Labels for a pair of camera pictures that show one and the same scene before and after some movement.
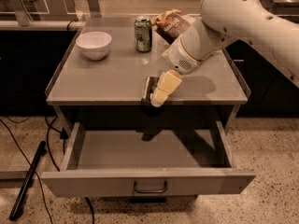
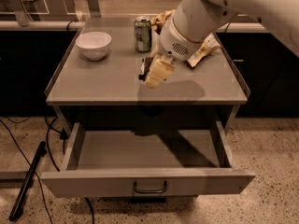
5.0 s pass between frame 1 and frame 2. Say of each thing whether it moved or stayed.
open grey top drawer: stayed
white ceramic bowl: stayed
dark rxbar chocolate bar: moved
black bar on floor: stayed
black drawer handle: stayed
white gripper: moved
